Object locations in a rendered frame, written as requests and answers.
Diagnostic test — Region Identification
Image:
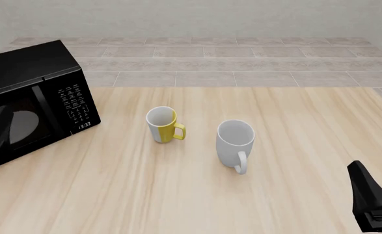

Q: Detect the grey round turntable plate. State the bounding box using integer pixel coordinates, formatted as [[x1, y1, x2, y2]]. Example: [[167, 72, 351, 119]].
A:
[[8, 110, 42, 145]]

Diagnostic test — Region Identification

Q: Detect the black microwave door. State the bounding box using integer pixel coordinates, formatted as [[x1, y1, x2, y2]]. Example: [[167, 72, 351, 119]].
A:
[[0, 76, 73, 174]]

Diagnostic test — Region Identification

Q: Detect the yellow and white mug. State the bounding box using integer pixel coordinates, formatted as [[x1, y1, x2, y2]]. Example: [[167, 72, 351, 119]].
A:
[[145, 105, 187, 144]]

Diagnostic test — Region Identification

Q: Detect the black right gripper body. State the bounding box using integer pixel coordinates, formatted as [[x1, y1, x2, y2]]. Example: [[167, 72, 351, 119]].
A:
[[353, 205, 382, 233]]

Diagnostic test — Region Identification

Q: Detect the black microwave oven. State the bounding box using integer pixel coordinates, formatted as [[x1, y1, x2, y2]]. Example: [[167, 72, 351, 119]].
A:
[[0, 39, 102, 174]]

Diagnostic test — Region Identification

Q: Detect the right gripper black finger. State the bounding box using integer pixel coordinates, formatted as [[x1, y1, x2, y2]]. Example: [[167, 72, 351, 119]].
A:
[[347, 160, 382, 216]]

